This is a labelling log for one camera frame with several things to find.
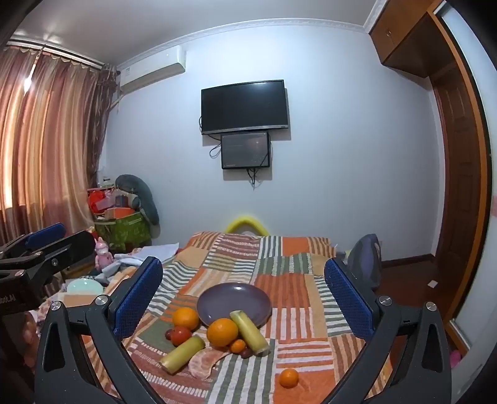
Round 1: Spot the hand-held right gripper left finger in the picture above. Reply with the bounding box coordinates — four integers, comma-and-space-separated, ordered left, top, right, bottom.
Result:
34, 256, 164, 404

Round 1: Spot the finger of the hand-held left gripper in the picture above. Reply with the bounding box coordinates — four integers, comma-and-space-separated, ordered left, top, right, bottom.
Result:
0, 230, 96, 289
0, 223, 66, 259

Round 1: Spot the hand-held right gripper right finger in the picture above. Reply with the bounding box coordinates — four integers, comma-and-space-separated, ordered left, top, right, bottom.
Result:
323, 257, 453, 404

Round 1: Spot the large orange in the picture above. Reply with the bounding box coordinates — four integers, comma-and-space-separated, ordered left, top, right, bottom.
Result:
207, 318, 239, 347
172, 307, 200, 331

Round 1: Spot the red tomato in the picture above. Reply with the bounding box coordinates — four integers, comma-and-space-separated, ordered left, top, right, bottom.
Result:
171, 326, 193, 346

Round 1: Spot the purple plate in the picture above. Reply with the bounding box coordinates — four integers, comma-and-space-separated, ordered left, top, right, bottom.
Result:
197, 282, 272, 329

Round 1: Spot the green corn cob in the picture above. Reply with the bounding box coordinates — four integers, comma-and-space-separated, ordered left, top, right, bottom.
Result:
230, 310, 270, 356

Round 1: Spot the pink toy figure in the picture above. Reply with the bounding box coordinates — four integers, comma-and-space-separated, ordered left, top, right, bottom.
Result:
95, 237, 114, 271

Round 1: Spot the pale teal plate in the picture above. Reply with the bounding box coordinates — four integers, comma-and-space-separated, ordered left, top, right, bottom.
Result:
67, 278, 103, 295

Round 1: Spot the white cloth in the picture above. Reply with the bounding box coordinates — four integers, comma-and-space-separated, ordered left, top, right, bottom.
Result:
112, 243, 180, 269

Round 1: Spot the red gift box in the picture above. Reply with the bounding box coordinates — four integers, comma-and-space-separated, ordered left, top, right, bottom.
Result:
87, 187, 117, 213

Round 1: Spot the green patterned storage box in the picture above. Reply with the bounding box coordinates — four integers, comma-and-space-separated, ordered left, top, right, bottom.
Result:
94, 212, 151, 251

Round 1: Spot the striped patchwork blanket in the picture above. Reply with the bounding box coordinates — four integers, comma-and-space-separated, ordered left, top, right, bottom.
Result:
37, 232, 393, 404

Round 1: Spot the orange cardboard box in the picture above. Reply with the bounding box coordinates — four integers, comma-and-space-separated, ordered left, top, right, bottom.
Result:
105, 207, 136, 220

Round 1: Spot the pink brown curtain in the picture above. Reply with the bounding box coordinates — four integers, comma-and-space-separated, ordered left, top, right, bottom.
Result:
0, 44, 117, 249

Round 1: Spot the brown wooden door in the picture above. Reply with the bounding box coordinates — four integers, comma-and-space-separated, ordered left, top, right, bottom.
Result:
429, 62, 490, 323

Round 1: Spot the white air conditioner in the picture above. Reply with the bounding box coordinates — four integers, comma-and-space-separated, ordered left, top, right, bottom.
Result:
116, 46, 186, 94

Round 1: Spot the wooden overhead cabinet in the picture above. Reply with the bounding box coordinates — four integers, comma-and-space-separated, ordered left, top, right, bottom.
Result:
369, 0, 459, 78

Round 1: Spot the yellow foam ring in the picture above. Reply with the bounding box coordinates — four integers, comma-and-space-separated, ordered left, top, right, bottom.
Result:
226, 215, 268, 236

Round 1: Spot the small black wall monitor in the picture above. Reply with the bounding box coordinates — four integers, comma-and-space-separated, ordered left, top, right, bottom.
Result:
221, 132, 271, 170

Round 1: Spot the black wall television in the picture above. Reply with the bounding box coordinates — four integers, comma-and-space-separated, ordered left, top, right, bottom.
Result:
201, 80, 290, 135

